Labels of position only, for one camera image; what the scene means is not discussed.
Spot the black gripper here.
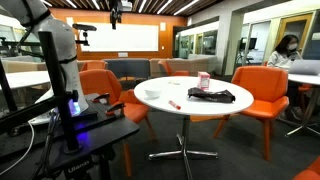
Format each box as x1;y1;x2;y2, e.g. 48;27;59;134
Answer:
109;0;124;30

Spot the red marker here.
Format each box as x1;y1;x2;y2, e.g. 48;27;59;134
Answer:
168;99;182;111

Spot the white bowl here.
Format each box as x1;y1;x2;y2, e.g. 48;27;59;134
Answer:
143;84;163;100

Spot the orange armchair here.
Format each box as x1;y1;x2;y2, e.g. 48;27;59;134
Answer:
157;59;190;77
78;68;158;178
292;155;320;180
296;83;314;114
80;59;108;72
213;65;290;162

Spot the grey sofa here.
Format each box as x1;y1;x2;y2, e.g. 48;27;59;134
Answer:
103;58;151;81

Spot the black orange clamp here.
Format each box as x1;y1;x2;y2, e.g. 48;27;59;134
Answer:
105;102;127;117
92;93;111;103

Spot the black stand pole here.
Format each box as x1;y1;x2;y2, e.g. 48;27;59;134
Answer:
37;30;83;155

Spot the beige sofa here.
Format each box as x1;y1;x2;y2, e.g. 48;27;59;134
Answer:
0;58;48;74
149;57;210;78

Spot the white rectangular table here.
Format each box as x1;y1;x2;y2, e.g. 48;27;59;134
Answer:
0;70;52;90

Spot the black mounting platform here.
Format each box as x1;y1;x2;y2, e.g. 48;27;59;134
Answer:
0;93;141;180

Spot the black crumpled bag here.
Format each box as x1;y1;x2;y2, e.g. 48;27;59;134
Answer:
187;87;237;104

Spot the black Ulanzi tripod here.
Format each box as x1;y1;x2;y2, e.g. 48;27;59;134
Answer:
63;154;113;180

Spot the seated person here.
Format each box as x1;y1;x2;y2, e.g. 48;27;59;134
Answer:
266;34;305;123

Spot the silver laptop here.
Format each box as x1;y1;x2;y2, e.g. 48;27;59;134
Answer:
288;59;320;76

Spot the white round side table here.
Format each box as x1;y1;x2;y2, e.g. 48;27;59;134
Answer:
284;73;320;138

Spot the white wall whiteboard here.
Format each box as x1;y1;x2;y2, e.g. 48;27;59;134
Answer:
79;22;160;53

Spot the black stereo camera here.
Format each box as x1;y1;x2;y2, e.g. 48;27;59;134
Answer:
72;23;98;33

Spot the black metal frame bar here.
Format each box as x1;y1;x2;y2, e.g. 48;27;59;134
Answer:
0;58;68;134

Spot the black wall monitor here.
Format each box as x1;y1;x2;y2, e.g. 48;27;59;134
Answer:
239;37;258;52

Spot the white cable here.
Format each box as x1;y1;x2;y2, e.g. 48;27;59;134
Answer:
0;121;36;176

